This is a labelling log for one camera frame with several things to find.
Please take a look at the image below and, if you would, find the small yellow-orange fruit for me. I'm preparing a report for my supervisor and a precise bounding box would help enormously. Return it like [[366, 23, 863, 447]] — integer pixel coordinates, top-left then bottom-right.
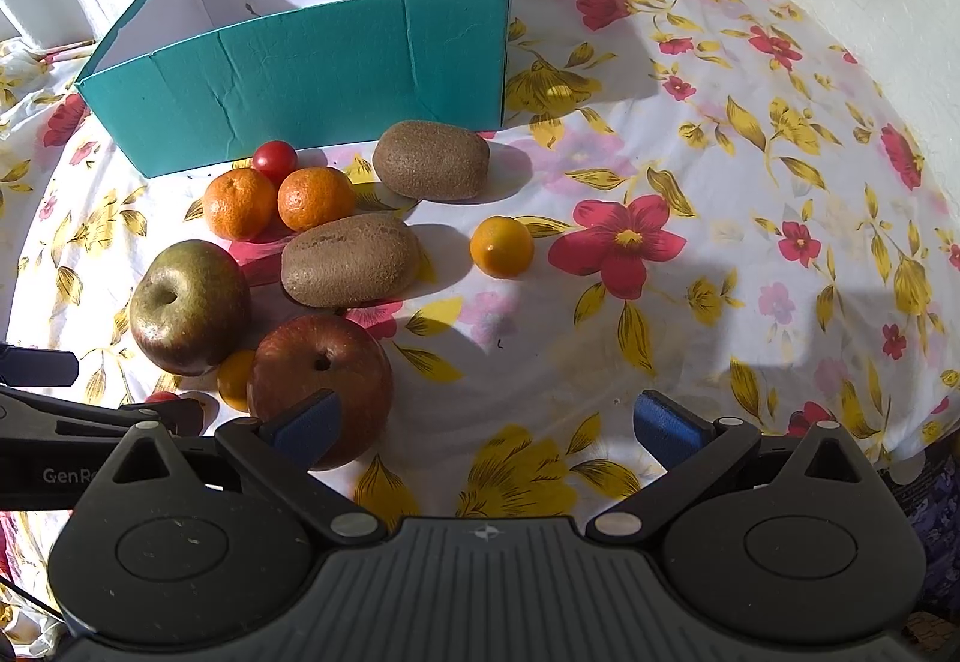
[[469, 217, 535, 278]]

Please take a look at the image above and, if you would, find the floral bed sheet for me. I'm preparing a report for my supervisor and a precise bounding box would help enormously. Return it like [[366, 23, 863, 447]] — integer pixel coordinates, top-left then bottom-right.
[[0, 0, 960, 662]]

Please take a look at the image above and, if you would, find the right mandarin orange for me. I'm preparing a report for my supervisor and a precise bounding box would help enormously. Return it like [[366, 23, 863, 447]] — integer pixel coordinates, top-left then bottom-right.
[[277, 166, 356, 233]]

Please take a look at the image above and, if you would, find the brown kiwi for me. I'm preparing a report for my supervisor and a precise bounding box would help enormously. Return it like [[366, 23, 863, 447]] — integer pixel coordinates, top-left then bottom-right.
[[280, 213, 420, 309], [373, 121, 490, 202]]

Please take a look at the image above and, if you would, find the green-red apple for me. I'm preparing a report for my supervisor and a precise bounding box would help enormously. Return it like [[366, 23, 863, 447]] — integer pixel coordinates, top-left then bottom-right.
[[128, 239, 252, 376]]

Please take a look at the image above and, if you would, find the mandarin orange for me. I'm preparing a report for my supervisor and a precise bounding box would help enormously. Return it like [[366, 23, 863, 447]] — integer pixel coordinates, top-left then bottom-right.
[[277, 166, 356, 233], [202, 168, 277, 241]]

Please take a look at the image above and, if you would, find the red cherry tomato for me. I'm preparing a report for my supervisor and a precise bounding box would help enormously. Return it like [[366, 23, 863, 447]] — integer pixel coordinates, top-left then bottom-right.
[[251, 140, 298, 187], [145, 391, 181, 403]]

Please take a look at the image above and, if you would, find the teal cardboard box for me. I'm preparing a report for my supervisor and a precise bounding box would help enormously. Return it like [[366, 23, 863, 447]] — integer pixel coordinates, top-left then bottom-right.
[[78, 0, 509, 178]]

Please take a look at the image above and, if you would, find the left mandarin orange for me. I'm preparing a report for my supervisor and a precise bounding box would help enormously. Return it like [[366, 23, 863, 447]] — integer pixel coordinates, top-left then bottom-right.
[[202, 168, 277, 241]]

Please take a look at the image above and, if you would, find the red apple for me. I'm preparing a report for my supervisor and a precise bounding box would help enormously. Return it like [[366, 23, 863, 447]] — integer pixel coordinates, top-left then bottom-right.
[[247, 314, 394, 470]]

